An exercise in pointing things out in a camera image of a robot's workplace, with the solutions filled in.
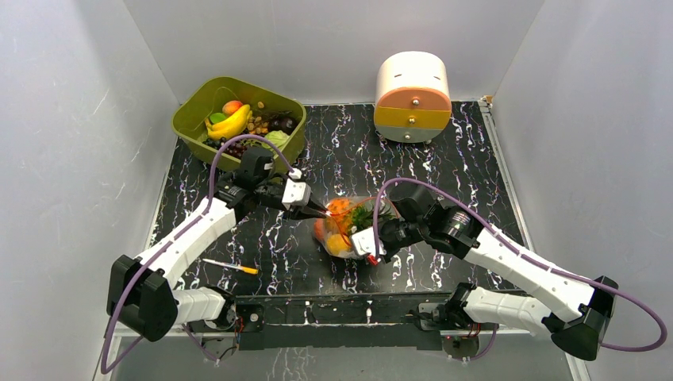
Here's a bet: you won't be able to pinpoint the orange toy pumpkin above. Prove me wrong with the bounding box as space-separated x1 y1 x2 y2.
313 218 327 244

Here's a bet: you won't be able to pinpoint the clear zip bag orange zipper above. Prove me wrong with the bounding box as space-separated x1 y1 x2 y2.
313 197 399 265

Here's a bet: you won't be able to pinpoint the yellow toy lemon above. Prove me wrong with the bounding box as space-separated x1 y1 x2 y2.
325 233 350 258

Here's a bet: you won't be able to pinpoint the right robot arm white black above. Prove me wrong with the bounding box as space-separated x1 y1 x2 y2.
379 182 617 361

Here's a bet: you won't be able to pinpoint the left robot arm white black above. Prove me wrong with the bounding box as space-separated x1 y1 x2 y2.
107 148 328 342

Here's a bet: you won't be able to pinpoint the dark purple toy grapes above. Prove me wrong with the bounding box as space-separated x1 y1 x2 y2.
203 138 253 161

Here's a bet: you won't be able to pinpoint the light green toy cabbage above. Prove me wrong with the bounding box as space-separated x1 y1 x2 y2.
264 130 290 150

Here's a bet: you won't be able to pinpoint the dark brown toy fruit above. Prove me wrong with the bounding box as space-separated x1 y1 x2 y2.
245 102 298 136

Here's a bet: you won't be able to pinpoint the white pen yellow cap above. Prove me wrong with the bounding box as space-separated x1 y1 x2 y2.
202 259 259 275

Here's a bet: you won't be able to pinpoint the yellow toy banana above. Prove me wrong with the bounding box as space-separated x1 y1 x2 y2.
205 104 251 140

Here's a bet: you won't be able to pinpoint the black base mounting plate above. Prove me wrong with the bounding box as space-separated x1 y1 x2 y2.
199 291 480 352

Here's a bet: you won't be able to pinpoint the green toy lime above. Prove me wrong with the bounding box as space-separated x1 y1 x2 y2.
209 113 228 125

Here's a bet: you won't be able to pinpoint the olive green plastic bin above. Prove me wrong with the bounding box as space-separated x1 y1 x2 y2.
172 76 306 164

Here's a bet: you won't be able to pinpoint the round white mini drawer cabinet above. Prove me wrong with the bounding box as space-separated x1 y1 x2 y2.
374 51 452 144

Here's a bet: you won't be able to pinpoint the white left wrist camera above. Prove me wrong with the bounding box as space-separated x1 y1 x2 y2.
282 168 311 210

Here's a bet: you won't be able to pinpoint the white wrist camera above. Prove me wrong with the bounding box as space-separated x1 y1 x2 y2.
350 227 386 266
282 168 311 210

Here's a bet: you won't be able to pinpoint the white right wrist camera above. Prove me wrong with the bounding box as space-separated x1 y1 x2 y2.
350 227 386 266

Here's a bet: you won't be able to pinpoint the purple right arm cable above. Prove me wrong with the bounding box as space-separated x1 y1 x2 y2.
371 177 668 352

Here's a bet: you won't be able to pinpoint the aluminium frame rail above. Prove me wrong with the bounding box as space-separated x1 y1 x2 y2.
452 100 590 380

